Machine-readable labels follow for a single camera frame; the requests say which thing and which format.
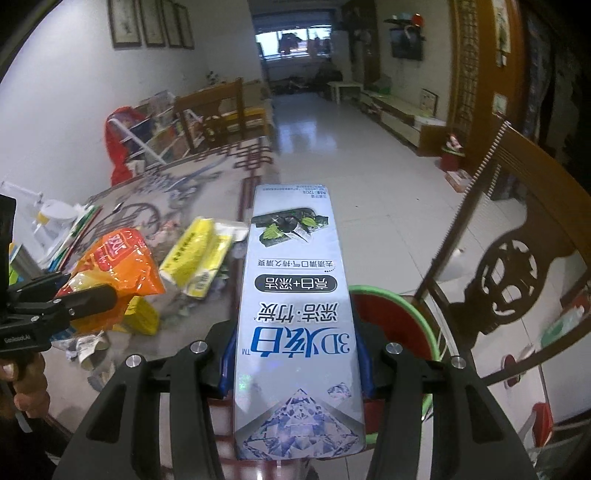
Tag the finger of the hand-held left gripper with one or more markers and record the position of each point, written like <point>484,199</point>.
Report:
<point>39,288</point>
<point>87,300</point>

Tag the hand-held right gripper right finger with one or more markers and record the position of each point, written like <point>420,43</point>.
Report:
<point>367,376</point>

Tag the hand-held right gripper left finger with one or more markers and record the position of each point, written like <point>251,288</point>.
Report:
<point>225,369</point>

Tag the orange snack bag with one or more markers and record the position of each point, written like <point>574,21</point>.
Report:
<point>120,263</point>

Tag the red bin with green rim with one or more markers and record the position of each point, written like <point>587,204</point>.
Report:
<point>397,318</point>

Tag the silver blue toothpaste box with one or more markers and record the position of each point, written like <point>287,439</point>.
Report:
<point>295,300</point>

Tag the person's left hand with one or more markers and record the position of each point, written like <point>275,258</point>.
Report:
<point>27,383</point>

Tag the crumpled silver wrapper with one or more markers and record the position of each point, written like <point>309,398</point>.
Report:
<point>87,348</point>

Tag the small yellow box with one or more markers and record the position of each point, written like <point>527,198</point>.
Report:
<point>141,316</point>

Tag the bundle of coloured pencils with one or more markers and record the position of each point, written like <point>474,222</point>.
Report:
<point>76,240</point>

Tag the white desk lamp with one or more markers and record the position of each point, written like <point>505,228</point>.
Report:
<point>51,219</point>

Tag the clear yellow plastic wrapper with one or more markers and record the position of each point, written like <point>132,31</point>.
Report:
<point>212,263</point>

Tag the yellow plastic packet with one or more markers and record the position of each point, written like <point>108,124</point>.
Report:
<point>189,249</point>

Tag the red plastic bag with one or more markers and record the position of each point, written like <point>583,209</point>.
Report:
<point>117,147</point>

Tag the white book rack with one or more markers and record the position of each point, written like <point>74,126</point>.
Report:
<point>157,134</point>

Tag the carved wooden chair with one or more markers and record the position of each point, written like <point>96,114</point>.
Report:
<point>517,258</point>

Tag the cardboard box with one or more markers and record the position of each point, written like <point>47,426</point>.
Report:
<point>459,181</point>

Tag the red flower pot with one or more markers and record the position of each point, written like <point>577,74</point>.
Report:
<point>450,159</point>

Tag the plain wooden chair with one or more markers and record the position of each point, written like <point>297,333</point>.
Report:
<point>207,99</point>

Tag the long low television cabinet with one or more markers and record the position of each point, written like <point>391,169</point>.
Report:
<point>401,117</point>

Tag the small white table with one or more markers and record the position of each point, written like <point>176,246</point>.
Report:
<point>344,87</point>

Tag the carved wooden partition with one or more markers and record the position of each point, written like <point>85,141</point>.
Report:
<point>466,69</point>

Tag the window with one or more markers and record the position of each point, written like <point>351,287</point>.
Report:
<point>295,46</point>

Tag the framed wall picture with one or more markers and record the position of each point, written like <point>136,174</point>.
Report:
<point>172,25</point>
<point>152,23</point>
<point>186,27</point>
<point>124,23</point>

